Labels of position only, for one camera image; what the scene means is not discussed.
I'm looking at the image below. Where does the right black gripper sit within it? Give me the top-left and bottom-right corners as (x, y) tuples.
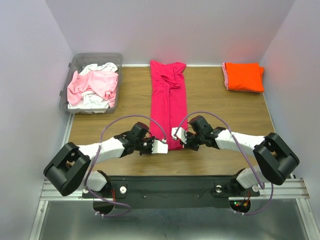
(179, 130), (204, 151)

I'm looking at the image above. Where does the magenta t shirt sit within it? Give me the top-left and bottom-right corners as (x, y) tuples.
(149, 60), (188, 151)

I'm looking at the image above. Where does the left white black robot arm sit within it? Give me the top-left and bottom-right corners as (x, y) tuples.
(43, 122), (159, 197)

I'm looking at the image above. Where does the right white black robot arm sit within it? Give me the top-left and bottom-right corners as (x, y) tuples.
(171, 115), (300, 195)

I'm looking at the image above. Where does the white t shirt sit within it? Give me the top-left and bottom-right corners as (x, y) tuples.
(67, 62), (118, 110)

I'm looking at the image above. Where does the small circuit board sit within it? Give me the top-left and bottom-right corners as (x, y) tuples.
(233, 200), (251, 212)

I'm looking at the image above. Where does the clear plastic bin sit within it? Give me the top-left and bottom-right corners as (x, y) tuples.
(59, 52), (123, 114)

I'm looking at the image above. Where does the folded orange t shirt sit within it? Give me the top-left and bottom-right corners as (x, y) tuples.
(226, 62), (265, 93)

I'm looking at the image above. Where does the folded pink t shirt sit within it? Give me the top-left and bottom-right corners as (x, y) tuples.
(222, 62), (230, 90)

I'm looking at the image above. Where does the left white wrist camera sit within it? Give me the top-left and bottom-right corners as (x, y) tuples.
(151, 139), (169, 154)

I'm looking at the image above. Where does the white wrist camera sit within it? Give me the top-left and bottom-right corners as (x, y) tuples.
(151, 139), (169, 154)
(171, 127), (187, 145)

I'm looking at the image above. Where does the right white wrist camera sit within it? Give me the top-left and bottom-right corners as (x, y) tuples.
(171, 127), (187, 145)

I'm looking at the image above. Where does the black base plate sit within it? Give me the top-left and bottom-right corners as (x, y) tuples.
(82, 175), (260, 214)

